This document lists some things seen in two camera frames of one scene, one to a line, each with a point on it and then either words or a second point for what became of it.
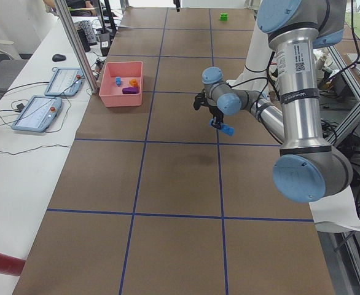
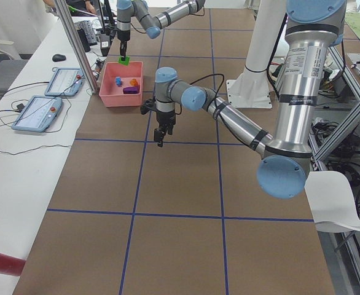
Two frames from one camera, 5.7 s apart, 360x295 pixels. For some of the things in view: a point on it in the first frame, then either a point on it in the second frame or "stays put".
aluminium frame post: [77, 46] stays put
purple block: [130, 90] stays put
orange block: [133, 82] stays put
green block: [223, 16] -> [126, 62]
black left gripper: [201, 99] -> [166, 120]
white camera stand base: [254, 77] stays put
